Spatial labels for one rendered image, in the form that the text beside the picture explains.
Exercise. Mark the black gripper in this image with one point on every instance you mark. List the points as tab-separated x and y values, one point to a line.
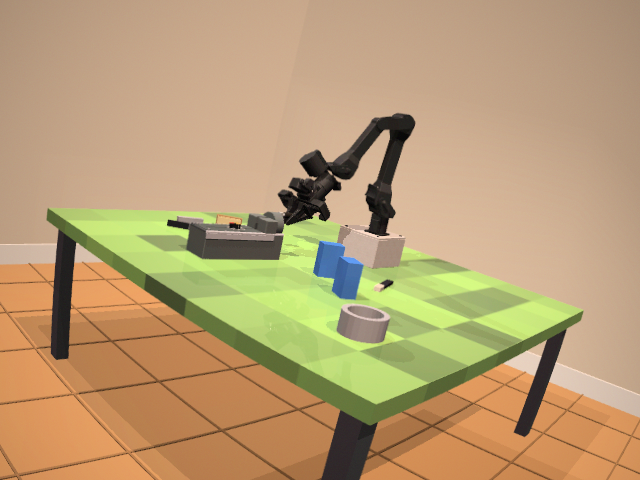
304	208

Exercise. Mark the blue rectangular block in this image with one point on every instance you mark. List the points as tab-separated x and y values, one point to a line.
347	278
327	259

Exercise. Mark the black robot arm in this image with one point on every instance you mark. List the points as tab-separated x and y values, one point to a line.
379	194

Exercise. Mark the grey hollow cylinder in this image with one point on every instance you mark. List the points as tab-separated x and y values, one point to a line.
362	323

